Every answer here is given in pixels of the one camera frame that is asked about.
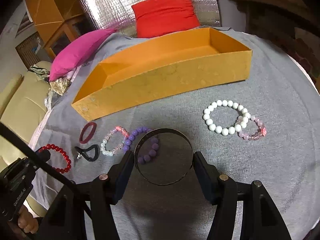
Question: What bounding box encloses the red bead bracelet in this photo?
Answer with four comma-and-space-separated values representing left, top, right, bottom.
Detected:
37, 143, 72, 174

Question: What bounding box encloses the black hair tie with charm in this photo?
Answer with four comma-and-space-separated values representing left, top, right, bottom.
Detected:
75, 143, 101, 162

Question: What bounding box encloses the pink crystal bead bracelet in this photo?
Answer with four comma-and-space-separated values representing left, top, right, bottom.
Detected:
234, 114, 267, 142

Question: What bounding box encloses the maroon hair tie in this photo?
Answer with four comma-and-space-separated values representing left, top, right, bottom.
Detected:
79, 121, 98, 145

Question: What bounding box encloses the pink white bead bracelet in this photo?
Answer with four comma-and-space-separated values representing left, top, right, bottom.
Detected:
100, 126, 130, 157

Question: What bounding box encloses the purple bead bracelet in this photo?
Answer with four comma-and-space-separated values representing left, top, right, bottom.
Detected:
122, 126, 160, 165

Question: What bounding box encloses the black metal bangle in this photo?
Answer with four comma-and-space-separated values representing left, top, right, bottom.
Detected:
134, 128, 193, 186

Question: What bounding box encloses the person left hand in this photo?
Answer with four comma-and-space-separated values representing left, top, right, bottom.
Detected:
17, 205, 39, 234

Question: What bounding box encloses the beige sofa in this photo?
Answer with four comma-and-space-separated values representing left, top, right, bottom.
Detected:
0, 60, 53, 218

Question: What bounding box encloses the grey blanket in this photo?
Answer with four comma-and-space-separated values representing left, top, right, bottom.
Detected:
34, 28, 319, 239

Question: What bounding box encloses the pink pillow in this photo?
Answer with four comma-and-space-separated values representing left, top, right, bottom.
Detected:
49, 29, 117, 82

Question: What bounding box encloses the orange cardboard box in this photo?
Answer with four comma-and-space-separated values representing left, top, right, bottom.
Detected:
72, 28, 252, 121

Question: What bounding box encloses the wooden cabinet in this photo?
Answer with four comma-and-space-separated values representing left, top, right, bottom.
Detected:
25, 0, 85, 59

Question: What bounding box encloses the silver foil insulation sheet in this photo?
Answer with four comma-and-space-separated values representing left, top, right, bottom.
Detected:
80, 0, 221, 36

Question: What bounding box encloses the wooden shelf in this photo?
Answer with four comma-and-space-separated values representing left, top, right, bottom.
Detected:
228, 0, 319, 89

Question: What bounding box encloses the red pillow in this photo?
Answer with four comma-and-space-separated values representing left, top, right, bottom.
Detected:
132, 0, 200, 38

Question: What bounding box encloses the black cable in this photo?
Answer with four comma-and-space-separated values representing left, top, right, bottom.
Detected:
0, 122, 93, 221

